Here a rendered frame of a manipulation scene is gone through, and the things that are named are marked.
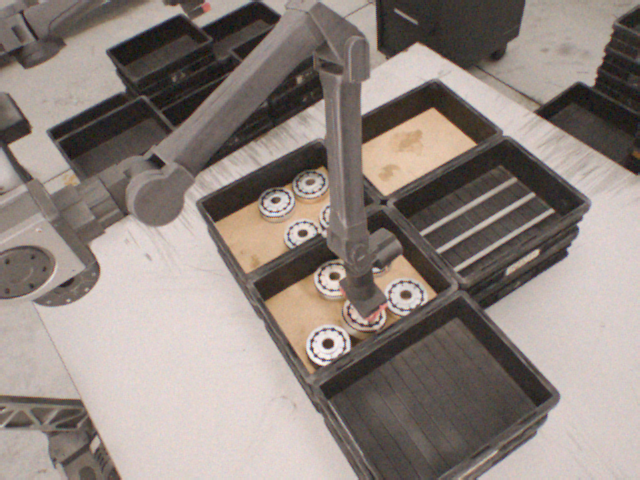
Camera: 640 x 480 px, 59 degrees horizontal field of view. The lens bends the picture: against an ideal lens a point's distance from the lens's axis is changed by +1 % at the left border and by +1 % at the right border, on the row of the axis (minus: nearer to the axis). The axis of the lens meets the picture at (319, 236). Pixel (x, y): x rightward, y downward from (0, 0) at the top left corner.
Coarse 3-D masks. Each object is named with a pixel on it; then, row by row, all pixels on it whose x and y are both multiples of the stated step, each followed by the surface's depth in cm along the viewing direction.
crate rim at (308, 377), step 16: (384, 208) 141; (400, 224) 137; (320, 240) 137; (416, 240) 134; (432, 256) 131; (272, 272) 134; (448, 288) 125; (256, 304) 131; (432, 304) 124; (272, 320) 126; (400, 320) 122; (288, 352) 121; (352, 352) 119; (304, 368) 118; (320, 368) 118
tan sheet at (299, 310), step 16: (400, 256) 144; (400, 272) 141; (416, 272) 140; (288, 288) 142; (304, 288) 141; (384, 288) 139; (272, 304) 140; (288, 304) 139; (304, 304) 139; (320, 304) 138; (336, 304) 138; (288, 320) 136; (304, 320) 136; (320, 320) 135; (336, 320) 135; (288, 336) 134; (304, 336) 133; (352, 336) 132; (304, 352) 131
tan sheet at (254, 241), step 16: (256, 208) 158; (304, 208) 156; (320, 208) 156; (224, 224) 156; (240, 224) 155; (256, 224) 155; (272, 224) 154; (288, 224) 154; (240, 240) 152; (256, 240) 152; (272, 240) 151; (240, 256) 149; (256, 256) 149; (272, 256) 148
